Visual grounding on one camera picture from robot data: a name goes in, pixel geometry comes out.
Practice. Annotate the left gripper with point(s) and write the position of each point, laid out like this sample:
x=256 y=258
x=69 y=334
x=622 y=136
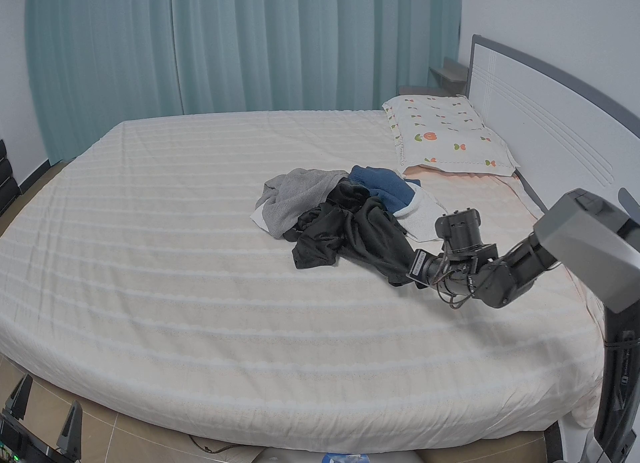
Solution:
x=25 y=443

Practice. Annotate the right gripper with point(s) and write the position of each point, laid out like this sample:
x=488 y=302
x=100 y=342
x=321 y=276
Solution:
x=425 y=268

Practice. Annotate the black trousers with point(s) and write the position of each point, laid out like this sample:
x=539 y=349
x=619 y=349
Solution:
x=360 y=231

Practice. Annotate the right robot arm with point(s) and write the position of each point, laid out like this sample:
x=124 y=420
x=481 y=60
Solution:
x=585 y=246

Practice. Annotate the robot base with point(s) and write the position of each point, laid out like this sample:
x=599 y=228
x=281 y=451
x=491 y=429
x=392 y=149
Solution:
x=300 y=456

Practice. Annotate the pile of clothes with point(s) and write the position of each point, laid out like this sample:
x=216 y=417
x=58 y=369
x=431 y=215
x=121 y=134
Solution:
x=295 y=191

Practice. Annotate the bed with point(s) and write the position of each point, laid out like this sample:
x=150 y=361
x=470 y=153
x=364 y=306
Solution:
x=150 y=251

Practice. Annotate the white printed pillow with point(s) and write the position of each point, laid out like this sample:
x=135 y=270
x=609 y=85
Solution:
x=445 y=131

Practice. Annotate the grey bedside table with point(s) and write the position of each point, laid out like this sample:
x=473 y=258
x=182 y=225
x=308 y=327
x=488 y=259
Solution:
x=445 y=76

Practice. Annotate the blue-green curtain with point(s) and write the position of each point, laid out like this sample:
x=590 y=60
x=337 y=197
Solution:
x=100 y=51
x=310 y=26

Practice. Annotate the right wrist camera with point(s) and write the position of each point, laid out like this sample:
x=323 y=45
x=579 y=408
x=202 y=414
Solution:
x=457 y=228

